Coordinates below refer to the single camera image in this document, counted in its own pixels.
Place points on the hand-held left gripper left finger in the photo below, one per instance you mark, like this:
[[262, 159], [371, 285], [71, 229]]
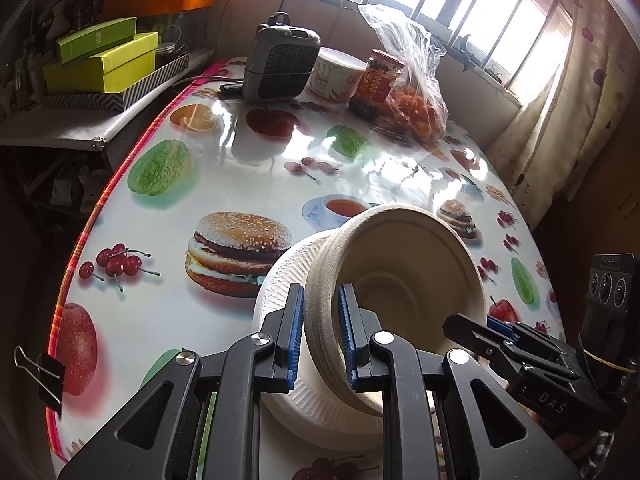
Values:
[[297, 330]]

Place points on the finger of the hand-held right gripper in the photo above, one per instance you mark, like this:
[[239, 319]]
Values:
[[475, 335], [502, 329]]

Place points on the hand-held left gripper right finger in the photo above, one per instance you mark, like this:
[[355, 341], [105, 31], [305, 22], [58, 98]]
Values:
[[347, 335]]

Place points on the person's right forearm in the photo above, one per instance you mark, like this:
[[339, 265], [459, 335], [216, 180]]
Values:
[[600, 455]]

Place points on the brown wooden cabinet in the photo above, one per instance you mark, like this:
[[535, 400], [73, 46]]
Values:
[[600, 200]]

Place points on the food printed glossy tablecloth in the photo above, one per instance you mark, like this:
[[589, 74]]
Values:
[[200, 195]]

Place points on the cream printed curtain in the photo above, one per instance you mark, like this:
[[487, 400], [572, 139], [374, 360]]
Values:
[[565, 125]]

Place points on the plastic bag of oranges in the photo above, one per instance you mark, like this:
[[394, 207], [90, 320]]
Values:
[[415, 105]]

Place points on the black remote control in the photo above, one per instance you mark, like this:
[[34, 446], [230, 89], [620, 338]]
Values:
[[231, 89]]

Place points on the red label sauce jar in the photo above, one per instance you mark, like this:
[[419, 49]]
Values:
[[375, 85]]

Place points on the black binder clip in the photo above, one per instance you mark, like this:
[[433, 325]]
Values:
[[50, 380]]

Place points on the white paper tub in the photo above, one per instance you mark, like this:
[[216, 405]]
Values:
[[332, 75]]

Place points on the grey portable fan heater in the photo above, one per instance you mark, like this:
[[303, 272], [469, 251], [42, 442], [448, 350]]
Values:
[[280, 60]]

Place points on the grey striped box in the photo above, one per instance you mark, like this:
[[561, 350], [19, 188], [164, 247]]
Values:
[[145, 90]]

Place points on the white shelf board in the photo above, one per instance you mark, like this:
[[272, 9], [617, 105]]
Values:
[[60, 130]]

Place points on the yellow-green box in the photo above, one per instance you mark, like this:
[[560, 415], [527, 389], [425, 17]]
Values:
[[100, 72]]

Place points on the window metal bars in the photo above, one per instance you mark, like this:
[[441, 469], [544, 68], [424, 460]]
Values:
[[480, 5]]

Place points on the flat green box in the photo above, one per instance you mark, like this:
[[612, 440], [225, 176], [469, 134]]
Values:
[[95, 40]]

